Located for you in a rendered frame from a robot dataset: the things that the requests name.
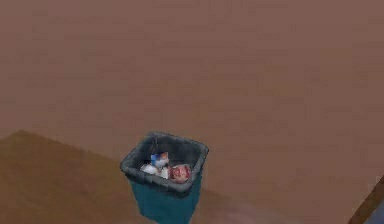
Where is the blue and white crumpled trash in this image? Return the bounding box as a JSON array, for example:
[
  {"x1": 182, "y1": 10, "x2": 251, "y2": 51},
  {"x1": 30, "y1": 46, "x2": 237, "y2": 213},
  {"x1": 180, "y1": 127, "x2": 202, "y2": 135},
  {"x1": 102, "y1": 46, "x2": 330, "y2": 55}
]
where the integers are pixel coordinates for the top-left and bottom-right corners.
[{"x1": 150, "y1": 151, "x2": 170, "y2": 169}]

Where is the red and white crumpled trash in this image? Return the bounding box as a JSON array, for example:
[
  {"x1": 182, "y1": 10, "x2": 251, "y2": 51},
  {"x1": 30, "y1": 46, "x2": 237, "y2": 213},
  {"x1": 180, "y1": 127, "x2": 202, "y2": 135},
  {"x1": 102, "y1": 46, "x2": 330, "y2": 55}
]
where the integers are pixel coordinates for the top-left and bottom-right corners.
[{"x1": 169, "y1": 163, "x2": 193, "y2": 184}]

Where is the teal bin with grey liner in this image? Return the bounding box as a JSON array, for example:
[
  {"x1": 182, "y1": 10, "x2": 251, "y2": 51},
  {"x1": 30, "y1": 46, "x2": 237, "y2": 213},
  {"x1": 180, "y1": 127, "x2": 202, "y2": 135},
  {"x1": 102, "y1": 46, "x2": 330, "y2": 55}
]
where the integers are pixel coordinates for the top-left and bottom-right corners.
[{"x1": 119, "y1": 130, "x2": 210, "y2": 224}]

